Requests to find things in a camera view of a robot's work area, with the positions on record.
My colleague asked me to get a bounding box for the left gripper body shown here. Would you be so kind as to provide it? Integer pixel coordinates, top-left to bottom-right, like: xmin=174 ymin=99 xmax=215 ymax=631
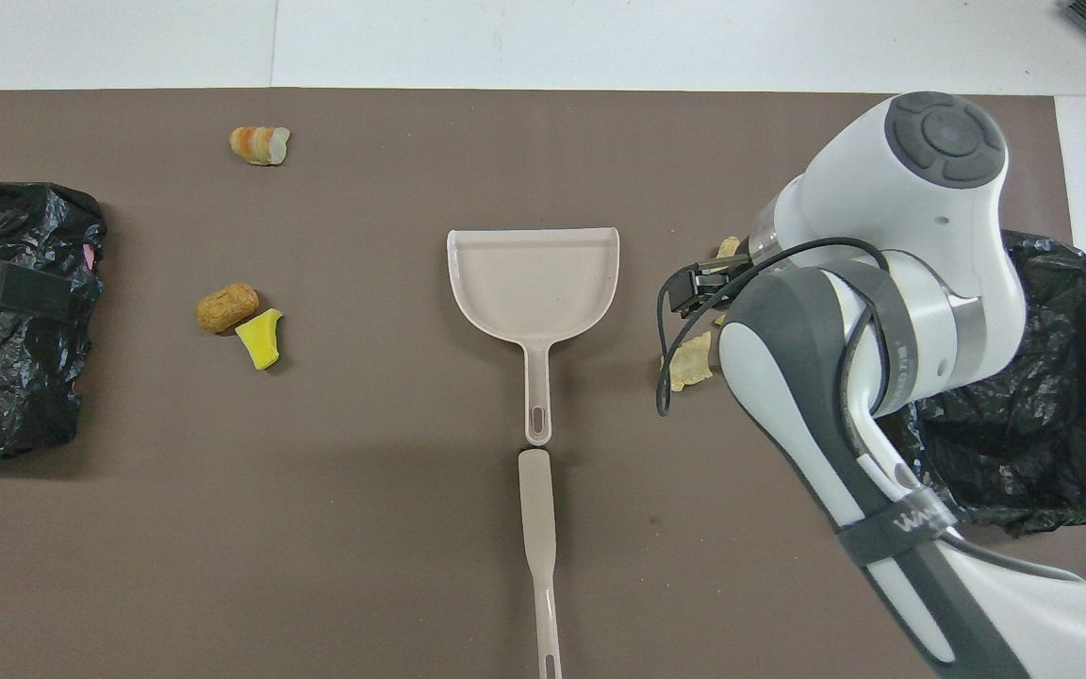
xmin=0 ymin=253 xmax=74 ymax=320

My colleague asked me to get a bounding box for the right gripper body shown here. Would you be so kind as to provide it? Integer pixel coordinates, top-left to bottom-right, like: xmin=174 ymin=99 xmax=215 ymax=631
xmin=670 ymin=255 xmax=757 ymax=319

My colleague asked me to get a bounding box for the beige plastic dustpan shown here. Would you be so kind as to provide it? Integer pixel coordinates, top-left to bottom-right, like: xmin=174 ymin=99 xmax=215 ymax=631
xmin=447 ymin=227 xmax=620 ymax=446

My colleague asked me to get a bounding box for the brown bread roll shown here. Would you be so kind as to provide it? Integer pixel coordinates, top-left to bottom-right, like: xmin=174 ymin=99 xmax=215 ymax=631
xmin=196 ymin=283 xmax=260 ymax=335

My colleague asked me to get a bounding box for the yellow sponge piece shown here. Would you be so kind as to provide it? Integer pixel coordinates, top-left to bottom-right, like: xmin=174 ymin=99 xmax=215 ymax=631
xmin=235 ymin=308 xmax=285 ymax=371

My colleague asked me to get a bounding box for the beige brush with black bristles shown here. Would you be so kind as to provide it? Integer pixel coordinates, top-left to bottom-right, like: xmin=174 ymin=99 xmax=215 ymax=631
xmin=518 ymin=449 xmax=564 ymax=679

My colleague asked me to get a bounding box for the orange striped bread piece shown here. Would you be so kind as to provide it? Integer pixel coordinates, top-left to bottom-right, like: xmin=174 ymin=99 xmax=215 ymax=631
xmin=229 ymin=125 xmax=291 ymax=167

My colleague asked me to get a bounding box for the black bag lined bin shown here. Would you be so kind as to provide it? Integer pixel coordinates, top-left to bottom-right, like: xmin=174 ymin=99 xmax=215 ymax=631
xmin=0 ymin=181 xmax=108 ymax=461
xmin=901 ymin=231 xmax=1086 ymax=538

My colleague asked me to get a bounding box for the brown table mat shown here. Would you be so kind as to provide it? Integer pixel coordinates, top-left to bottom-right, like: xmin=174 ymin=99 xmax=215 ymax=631
xmin=0 ymin=89 xmax=1086 ymax=679

